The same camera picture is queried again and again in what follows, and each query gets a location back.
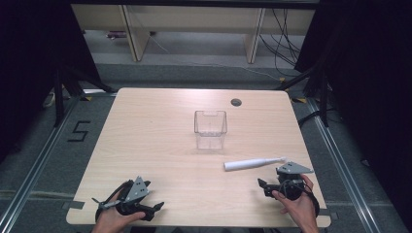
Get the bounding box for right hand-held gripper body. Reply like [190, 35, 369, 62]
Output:
[265, 161, 315, 201]

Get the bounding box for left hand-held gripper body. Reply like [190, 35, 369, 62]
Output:
[115, 176, 155, 216]

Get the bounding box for white tube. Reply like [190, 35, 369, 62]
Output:
[223, 156, 288, 172]

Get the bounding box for clear plastic container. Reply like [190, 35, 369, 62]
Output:
[193, 110, 228, 150]

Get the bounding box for person's left hand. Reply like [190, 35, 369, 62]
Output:
[91, 190, 147, 233]

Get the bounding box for person's right hand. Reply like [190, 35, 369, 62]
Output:
[271, 174, 321, 233]

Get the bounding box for black metal stand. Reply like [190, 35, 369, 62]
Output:
[52, 63, 119, 128]
[275, 63, 330, 128]

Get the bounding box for black curtain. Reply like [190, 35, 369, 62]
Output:
[293, 0, 412, 227]
[0, 0, 102, 164]

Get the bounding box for small dark object under desk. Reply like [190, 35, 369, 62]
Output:
[106, 30, 128, 40]

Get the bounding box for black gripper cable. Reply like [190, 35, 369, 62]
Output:
[94, 180, 134, 222]
[302, 189, 322, 217]

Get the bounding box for aluminium floor rail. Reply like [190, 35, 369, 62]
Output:
[0, 96, 82, 233]
[306, 96, 382, 233]

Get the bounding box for black floor cable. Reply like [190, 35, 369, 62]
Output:
[296, 108, 326, 128]

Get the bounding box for bundle of black hanging cables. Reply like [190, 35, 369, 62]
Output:
[258, 8, 303, 78]

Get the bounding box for light wooden desk frame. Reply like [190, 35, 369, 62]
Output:
[70, 4, 317, 64]

